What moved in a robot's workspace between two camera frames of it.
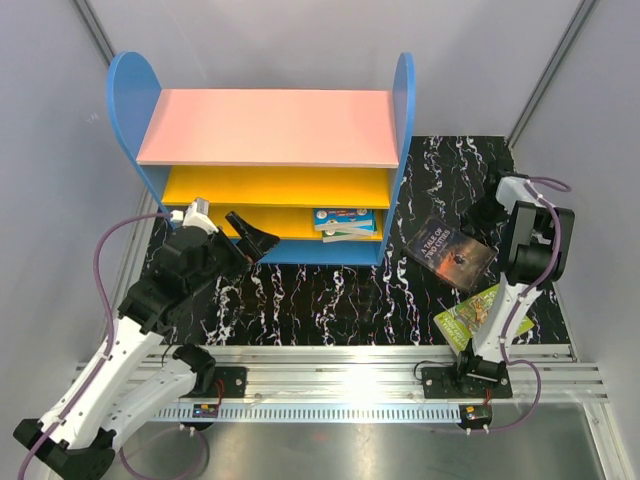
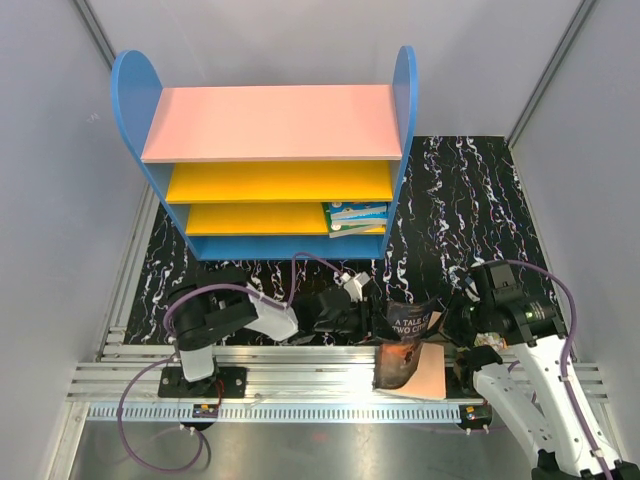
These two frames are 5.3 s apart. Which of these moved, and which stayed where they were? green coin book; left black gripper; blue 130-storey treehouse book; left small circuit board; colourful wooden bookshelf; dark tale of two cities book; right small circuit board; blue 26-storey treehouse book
Moved: blue 26-storey treehouse book; dark tale of two cities book; blue 130-storey treehouse book; green coin book; left black gripper
Stayed: right small circuit board; colourful wooden bookshelf; left small circuit board
